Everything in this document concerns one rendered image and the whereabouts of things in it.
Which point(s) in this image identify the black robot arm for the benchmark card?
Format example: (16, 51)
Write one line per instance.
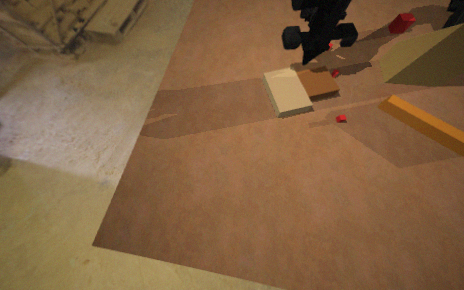
(309, 9)

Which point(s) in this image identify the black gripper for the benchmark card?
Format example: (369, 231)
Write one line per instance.
(322, 31)

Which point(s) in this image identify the orange long flat bar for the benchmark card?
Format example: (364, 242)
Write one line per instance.
(425, 123)

